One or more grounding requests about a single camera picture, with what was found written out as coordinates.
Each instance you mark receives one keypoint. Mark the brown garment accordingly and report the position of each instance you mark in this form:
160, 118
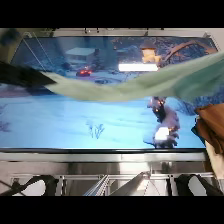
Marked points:
213, 125

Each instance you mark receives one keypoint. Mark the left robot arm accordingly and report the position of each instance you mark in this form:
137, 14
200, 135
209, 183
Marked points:
20, 76

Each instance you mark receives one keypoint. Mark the cream garment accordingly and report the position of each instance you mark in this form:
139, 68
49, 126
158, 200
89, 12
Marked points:
216, 163

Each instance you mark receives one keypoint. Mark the light green T-shirt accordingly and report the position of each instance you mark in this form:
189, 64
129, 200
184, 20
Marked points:
140, 85

